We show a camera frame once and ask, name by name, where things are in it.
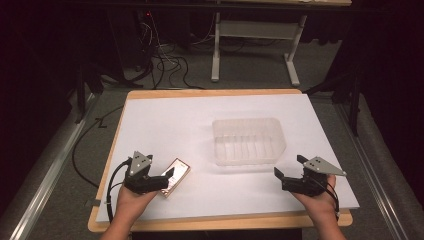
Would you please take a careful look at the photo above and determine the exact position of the tangle of cables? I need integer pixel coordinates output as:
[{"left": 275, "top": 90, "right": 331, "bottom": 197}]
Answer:
[{"left": 133, "top": 11, "right": 206, "bottom": 91}]

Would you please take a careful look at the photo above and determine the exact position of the white desk frame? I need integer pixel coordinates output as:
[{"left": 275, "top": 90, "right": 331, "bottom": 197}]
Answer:
[{"left": 210, "top": 12, "right": 308, "bottom": 88}]

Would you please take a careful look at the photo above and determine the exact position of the person's right hand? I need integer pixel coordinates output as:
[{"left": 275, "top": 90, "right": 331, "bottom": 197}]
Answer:
[{"left": 291, "top": 174, "right": 338, "bottom": 219}]

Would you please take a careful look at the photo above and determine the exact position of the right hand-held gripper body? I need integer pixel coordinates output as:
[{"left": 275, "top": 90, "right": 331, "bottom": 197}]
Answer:
[{"left": 281, "top": 155, "right": 348, "bottom": 198}]

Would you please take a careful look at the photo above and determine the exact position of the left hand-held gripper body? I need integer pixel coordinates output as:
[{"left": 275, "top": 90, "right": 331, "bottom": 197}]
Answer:
[{"left": 123, "top": 150, "right": 170, "bottom": 195}]

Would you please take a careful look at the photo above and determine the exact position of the person's left hand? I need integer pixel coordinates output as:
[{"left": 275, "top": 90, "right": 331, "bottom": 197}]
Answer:
[{"left": 114, "top": 184, "right": 160, "bottom": 224}]

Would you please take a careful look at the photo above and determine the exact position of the aluminium floor rail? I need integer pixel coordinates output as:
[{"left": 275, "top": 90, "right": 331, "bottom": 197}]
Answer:
[
  {"left": 8, "top": 93, "right": 98, "bottom": 240},
  {"left": 334, "top": 103, "right": 409, "bottom": 240}
]

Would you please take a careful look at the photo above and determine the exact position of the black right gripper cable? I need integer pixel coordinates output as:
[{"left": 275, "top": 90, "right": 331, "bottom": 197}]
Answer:
[{"left": 318, "top": 181, "right": 341, "bottom": 219}]

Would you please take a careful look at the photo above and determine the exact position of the black floor cable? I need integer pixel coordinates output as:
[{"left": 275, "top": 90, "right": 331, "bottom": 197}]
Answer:
[{"left": 71, "top": 105, "right": 125, "bottom": 189}]

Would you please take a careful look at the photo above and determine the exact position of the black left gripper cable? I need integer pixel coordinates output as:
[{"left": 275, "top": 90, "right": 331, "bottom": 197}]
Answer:
[{"left": 105, "top": 157, "right": 133, "bottom": 215}]

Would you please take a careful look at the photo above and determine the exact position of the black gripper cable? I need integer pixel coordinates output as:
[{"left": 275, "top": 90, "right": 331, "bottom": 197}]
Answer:
[
  {"left": 105, "top": 157, "right": 133, "bottom": 215},
  {"left": 318, "top": 181, "right": 341, "bottom": 219}
]

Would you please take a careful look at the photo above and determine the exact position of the clear plastic container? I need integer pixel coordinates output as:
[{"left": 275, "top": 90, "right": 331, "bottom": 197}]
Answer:
[{"left": 211, "top": 116, "right": 288, "bottom": 167}]

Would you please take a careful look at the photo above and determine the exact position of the black metal stand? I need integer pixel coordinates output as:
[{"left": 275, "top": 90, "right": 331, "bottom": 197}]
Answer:
[
  {"left": 303, "top": 66, "right": 363, "bottom": 138},
  {"left": 73, "top": 59, "right": 104, "bottom": 125}
]

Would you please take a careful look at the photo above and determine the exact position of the white board sheet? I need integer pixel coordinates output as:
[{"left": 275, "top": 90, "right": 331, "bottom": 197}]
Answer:
[{"left": 95, "top": 93, "right": 361, "bottom": 223}]

